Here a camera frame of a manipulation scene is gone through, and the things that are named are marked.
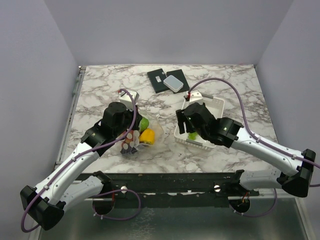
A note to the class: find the green toy grapes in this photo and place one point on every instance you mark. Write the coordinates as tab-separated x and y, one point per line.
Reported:
193	136

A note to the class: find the purple toy eggplant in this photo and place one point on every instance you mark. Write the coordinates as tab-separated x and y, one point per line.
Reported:
131	151

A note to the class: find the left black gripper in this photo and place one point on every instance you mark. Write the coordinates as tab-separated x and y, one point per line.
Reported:
138	118

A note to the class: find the white perforated plastic basket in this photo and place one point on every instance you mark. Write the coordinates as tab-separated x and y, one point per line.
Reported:
216	106

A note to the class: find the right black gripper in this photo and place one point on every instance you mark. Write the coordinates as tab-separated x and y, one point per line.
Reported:
181	118

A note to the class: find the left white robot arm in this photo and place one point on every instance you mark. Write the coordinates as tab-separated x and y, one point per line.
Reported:
47	202

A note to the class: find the clear polka dot zip bag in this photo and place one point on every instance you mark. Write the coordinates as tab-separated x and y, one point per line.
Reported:
155	126

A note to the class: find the aluminium rail left edge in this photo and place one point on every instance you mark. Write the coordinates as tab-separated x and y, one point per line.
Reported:
75	97

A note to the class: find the black flat box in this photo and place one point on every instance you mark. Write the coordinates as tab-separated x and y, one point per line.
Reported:
180	75

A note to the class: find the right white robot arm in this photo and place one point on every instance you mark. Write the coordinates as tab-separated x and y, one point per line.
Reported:
294	169

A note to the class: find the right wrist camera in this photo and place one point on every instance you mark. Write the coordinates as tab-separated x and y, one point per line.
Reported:
193	97

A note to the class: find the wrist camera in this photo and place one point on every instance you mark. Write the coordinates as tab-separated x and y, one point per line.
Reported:
129	99
193	97

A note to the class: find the black box with label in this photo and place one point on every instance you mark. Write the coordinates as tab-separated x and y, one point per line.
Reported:
156	78

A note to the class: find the white grey small device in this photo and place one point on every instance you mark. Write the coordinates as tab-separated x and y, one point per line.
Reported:
173	83

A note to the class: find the yellow toy bell pepper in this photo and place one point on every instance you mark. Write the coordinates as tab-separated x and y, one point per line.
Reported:
147	137

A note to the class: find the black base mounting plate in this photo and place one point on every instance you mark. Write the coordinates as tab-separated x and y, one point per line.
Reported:
179	190

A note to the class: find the green toy citrus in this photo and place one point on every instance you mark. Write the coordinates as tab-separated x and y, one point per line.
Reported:
144	124

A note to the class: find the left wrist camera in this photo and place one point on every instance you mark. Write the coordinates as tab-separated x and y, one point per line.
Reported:
129	99

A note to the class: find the red yellow toy fruit cluster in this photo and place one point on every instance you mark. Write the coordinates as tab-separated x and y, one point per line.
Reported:
128	143

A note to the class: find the aluminium extrusion right front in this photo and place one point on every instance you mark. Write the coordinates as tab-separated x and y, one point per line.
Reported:
270	194

